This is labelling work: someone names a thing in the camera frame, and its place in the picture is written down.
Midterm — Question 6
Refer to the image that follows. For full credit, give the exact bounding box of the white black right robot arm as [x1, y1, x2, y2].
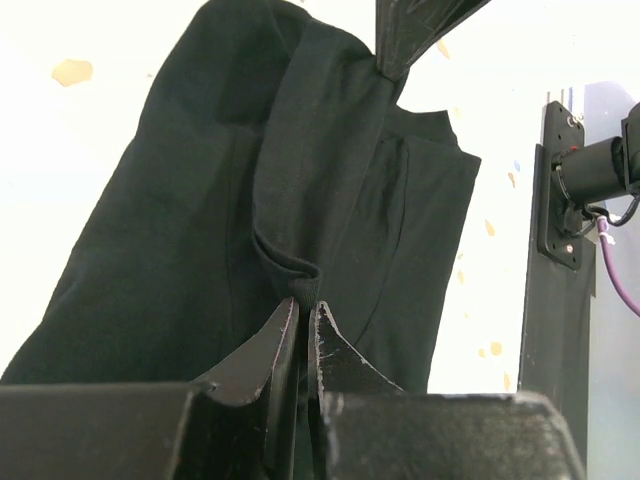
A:
[375, 1, 639, 205]

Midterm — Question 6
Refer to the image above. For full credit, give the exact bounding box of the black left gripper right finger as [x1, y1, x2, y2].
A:
[309, 302, 585, 479]

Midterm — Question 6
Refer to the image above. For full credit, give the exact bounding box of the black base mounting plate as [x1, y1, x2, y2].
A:
[519, 101, 595, 404]

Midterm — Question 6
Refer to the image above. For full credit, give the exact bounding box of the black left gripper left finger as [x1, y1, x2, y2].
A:
[1, 299, 299, 479]

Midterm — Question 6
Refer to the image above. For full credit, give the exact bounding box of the black t shirt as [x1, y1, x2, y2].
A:
[2, 1, 480, 393]

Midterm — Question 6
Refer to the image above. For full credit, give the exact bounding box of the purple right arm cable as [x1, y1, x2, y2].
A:
[597, 214, 640, 319]

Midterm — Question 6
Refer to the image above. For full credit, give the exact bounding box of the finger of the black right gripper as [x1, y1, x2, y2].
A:
[375, 0, 489, 81]

